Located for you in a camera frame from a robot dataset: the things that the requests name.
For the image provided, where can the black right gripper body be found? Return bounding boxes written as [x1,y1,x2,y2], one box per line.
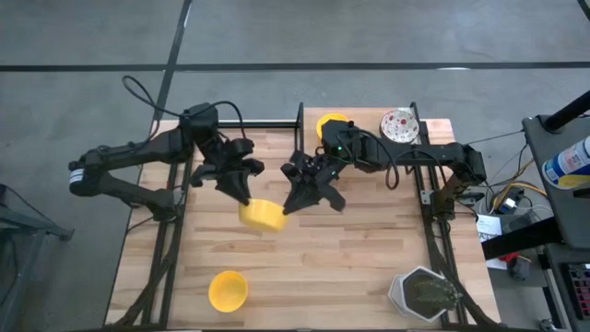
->
[280,154,348,212]

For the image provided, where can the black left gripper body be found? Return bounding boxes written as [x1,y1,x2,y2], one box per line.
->
[191,137,266,188]

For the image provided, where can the yellow mini bowl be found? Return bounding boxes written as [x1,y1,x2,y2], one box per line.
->
[207,269,250,314]
[315,113,350,139]
[238,197,290,234]

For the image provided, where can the floral patterned mini bowl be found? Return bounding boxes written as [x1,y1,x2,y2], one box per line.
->
[379,108,420,145]

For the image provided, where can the raised wooden shelf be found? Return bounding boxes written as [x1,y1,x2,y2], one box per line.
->
[302,107,416,159]

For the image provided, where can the white hexagonal plant pot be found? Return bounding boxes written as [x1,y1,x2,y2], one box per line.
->
[387,266,462,323]

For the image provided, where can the green cactus plant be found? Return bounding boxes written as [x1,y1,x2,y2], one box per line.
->
[412,275,464,314]

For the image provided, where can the grey metal stand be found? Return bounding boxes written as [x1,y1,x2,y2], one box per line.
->
[0,183,75,332]

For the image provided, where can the white paper sheet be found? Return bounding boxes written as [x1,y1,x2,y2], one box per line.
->
[474,212,508,271]

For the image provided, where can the black diagonal cart bar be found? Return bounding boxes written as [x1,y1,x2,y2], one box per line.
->
[481,216,564,260]

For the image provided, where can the dark grey cart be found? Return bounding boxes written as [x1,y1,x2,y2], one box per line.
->
[521,113,590,250]

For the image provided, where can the white blue labelled bottle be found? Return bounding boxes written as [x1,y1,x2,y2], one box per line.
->
[541,135,590,190]

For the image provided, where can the black pole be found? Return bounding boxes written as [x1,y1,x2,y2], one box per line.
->
[541,89,590,133]

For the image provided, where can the device with coloured keys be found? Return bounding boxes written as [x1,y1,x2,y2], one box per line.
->
[564,262,590,319]

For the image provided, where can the black shelf support frame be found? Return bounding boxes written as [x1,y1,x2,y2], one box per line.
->
[216,101,306,156]

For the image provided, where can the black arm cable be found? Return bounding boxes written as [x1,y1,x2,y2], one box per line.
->
[121,75,248,139]

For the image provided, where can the tangled power cables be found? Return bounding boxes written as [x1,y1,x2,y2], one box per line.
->
[465,128,554,220]

